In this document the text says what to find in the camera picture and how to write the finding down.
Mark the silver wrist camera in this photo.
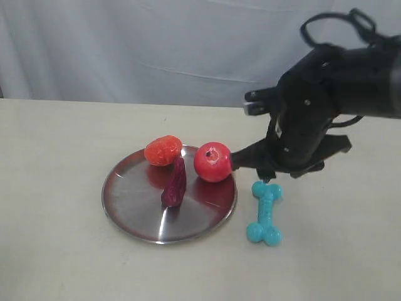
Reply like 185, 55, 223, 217
243, 90, 270, 116

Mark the turquoise toy bone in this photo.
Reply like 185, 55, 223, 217
246, 181, 283, 246

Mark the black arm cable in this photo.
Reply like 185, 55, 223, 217
299, 8, 401, 129

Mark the round stainless steel plate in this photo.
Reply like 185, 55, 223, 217
102, 145, 237, 245

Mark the red toy apple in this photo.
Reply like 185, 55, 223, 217
194, 142, 232, 183

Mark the white backdrop cloth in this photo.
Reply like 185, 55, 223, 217
1, 0, 400, 107

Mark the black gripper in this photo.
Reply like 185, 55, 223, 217
231, 114, 352, 183

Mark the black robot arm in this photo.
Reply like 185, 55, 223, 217
231, 36, 400, 181

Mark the orange-red toy strawberry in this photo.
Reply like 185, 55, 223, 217
144, 135, 182, 167

